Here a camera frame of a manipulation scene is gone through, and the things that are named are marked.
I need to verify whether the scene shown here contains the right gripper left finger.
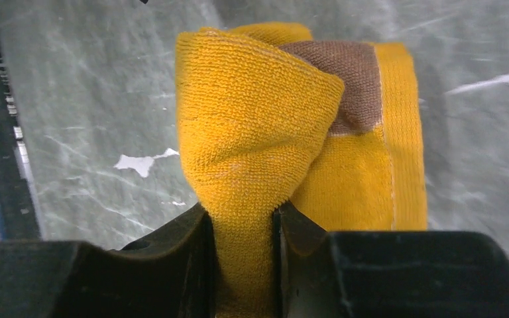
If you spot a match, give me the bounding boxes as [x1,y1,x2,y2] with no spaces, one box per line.
[120,202,217,318]

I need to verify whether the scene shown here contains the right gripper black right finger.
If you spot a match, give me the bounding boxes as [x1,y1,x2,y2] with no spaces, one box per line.
[272,202,338,317]

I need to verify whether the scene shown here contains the brown yellow cloth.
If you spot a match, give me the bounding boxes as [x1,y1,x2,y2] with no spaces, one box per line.
[175,23,427,317]

